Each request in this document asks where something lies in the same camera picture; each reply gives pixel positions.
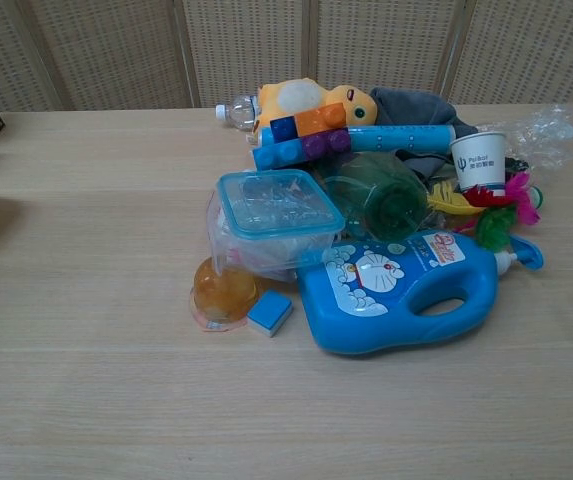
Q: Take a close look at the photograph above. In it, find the clear container blue lid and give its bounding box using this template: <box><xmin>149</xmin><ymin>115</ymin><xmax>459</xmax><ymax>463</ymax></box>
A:
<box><xmin>215</xmin><ymin>168</ymin><xmax>346</xmax><ymax>274</ymax></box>

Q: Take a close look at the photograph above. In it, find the clear zip bag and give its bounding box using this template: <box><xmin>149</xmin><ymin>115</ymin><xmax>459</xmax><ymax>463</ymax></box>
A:
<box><xmin>204</xmin><ymin>191</ymin><xmax>247</xmax><ymax>277</ymax></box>

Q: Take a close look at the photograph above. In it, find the small blue sponge block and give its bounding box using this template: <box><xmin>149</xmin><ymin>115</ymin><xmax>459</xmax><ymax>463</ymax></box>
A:
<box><xmin>246</xmin><ymin>291</ymin><xmax>294</xmax><ymax>338</ymax></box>

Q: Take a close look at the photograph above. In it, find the orange jelly cup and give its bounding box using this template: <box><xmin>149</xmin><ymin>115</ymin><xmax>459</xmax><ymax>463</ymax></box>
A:
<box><xmin>187</xmin><ymin>254</ymin><xmax>260</xmax><ymax>332</ymax></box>

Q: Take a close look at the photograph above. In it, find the colourful building block stack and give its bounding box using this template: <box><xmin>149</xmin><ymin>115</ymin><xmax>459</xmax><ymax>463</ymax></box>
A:
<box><xmin>251</xmin><ymin>101</ymin><xmax>351</xmax><ymax>170</ymax></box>

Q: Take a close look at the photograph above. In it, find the green transparent cup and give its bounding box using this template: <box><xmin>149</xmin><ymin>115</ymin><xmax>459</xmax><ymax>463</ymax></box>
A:
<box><xmin>321</xmin><ymin>151</ymin><xmax>436</xmax><ymax>242</ymax></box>

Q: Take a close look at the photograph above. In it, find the blue cartoon detergent bottle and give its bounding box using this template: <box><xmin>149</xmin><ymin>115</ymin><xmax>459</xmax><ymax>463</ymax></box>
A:
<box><xmin>295</xmin><ymin>230</ymin><xmax>545</xmax><ymax>356</ymax></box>

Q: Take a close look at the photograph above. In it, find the clear plastic water bottle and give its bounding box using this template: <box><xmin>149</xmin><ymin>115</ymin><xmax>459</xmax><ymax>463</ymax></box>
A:
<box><xmin>215</xmin><ymin>92</ymin><xmax>263</xmax><ymax>134</ymax></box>

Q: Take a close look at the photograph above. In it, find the yellow plush duck toy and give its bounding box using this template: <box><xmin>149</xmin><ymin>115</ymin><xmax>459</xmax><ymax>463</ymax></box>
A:
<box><xmin>254</xmin><ymin>78</ymin><xmax>379</xmax><ymax>135</ymax></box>

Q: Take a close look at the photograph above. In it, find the light blue cylinder tube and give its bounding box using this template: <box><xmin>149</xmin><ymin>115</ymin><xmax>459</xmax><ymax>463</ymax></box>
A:
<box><xmin>259</xmin><ymin>123</ymin><xmax>454</xmax><ymax>153</ymax></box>

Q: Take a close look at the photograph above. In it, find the grey cloth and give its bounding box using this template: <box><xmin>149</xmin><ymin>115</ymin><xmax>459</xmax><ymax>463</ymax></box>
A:
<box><xmin>368</xmin><ymin>86</ymin><xmax>480</xmax><ymax>139</ymax></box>

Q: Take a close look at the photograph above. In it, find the woven folding screen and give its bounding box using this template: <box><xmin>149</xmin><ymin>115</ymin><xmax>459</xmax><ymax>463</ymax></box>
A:
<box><xmin>0</xmin><ymin>0</ymin><xmax>573</xmax><ymax>113</ymax></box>

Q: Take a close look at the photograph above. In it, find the white paper cup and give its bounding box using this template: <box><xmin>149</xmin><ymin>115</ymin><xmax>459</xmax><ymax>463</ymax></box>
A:
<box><xmin>448</xmin><ymin>131</ymin><xmax>509</xmax><ymax>197</ymax></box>

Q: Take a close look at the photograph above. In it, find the colourful feather shuttlecock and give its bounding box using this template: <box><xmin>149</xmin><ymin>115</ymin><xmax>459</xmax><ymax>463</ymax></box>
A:
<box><xmin>425</xmin><ymin>170</ymin><xmax>547</xmax><ymax>252</ymax></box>

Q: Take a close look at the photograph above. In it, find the crumpled clear plastic wrap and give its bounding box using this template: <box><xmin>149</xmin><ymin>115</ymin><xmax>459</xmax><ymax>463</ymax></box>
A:
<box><xmin>475</xmin><ymin>103</ymin><xmax>573</xmax><ymax>171</ymax></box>

